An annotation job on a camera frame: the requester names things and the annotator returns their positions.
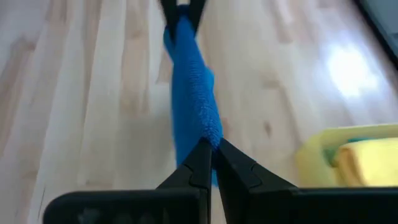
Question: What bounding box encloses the yellow microfiber towel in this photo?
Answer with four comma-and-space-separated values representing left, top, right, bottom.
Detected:
337, 138, 398, 187

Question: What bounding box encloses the black aluminium table frame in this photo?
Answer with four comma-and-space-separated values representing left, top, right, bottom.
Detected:
354, 0, 398, 71

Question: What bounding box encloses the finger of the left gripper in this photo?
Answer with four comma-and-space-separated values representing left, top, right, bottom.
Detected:
188, 0, 208, 35
160, 0, 180, 41

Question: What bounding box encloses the blue microfiber towel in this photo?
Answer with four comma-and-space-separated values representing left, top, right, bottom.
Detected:
163, 4, 224, 187

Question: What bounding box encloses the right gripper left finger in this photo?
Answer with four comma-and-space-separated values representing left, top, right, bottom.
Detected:
43, 139, 214, 224

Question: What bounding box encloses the green microfiber towel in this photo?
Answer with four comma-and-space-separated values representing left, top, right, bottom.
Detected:
323, 144, 341, 167

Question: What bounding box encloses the yellow translucent plastic bin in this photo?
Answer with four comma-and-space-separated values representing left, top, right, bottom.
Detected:
295, 123, 398, 189

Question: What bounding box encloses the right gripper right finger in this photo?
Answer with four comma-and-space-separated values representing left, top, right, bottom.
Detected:
216, 138, 398, 224

